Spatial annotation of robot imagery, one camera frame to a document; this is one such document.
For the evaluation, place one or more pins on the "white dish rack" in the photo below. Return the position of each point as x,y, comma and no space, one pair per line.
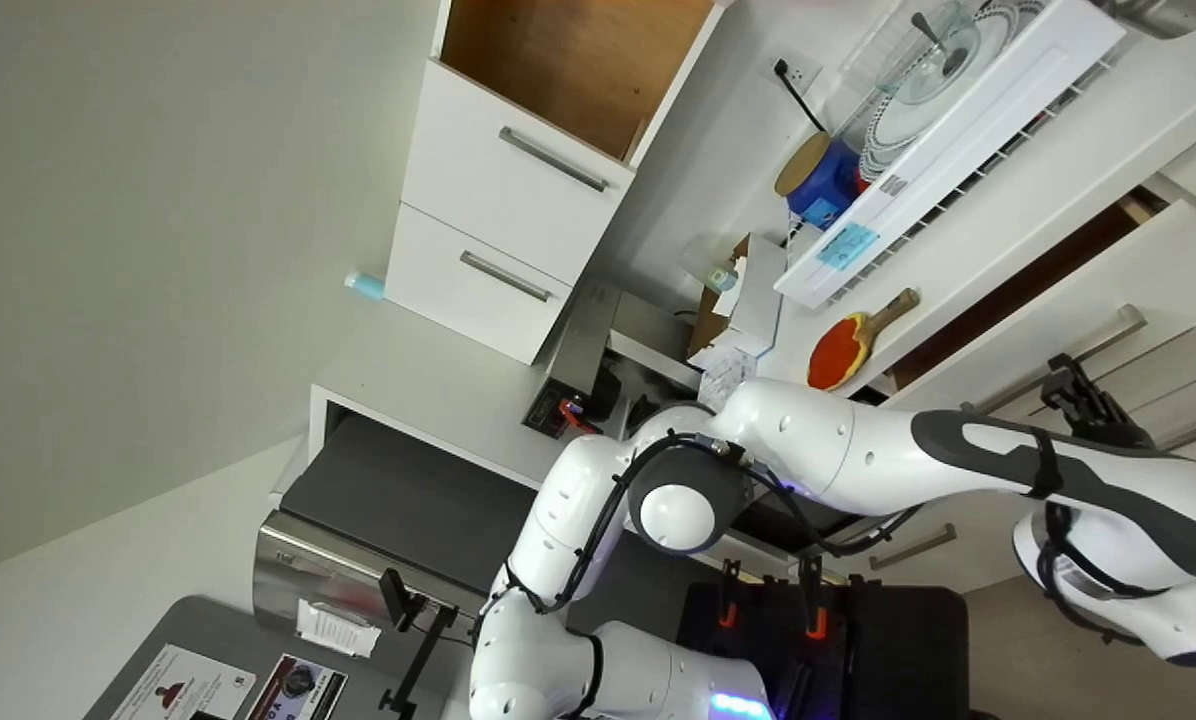
971,144

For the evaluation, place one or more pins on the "blue cup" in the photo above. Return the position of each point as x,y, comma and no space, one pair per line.
824,187

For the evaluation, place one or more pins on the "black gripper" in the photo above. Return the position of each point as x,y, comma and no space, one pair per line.
1115,424

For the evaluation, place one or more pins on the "large white wall-cabinet drawer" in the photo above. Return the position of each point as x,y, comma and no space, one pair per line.
488,174

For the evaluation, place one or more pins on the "white paper with red mark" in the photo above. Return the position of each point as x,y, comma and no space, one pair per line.
182,686

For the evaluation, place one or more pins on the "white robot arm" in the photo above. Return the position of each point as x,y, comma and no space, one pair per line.
821,440

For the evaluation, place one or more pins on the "small light blue object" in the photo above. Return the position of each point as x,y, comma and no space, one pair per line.
365,285

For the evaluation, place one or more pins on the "gray side table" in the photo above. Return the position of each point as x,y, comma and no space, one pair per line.
196,626

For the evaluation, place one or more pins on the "crumpled white tissue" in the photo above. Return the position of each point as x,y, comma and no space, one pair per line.
336,626

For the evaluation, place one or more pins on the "dark gray appliance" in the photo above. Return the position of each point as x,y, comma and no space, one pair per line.
409,501

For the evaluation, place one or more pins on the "black utensil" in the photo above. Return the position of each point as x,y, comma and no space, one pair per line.
798,92

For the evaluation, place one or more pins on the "orange black clamp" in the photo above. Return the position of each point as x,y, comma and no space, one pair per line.
725,618
816,622

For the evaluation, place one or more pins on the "white drawer countertop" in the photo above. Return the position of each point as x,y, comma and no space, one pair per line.
1128,267

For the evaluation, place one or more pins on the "gray round plate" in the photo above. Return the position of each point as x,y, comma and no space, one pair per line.
936,82

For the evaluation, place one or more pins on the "brown cardboard box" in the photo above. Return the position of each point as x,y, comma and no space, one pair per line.
707,320

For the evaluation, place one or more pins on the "black red device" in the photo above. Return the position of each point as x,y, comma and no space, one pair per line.
572,407

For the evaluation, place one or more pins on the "white wall cabinet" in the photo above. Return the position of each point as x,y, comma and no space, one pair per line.
583,54

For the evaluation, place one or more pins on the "tan round lid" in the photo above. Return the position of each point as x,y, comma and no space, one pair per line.
798,163

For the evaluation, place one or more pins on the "small white wall-cabinet drawer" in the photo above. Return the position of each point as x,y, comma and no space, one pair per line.
451,285

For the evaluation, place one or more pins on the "light blue label card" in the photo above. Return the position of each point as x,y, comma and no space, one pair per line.
850,247

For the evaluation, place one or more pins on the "red table tennis paddle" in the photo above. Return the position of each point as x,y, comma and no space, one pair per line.
839,354

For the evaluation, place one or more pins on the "white folded cloth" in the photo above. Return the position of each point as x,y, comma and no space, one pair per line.
748,320

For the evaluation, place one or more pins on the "black camera stand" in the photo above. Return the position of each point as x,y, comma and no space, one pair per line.
419,642

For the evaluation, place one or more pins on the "dark printed card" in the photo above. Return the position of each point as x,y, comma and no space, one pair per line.
297,686

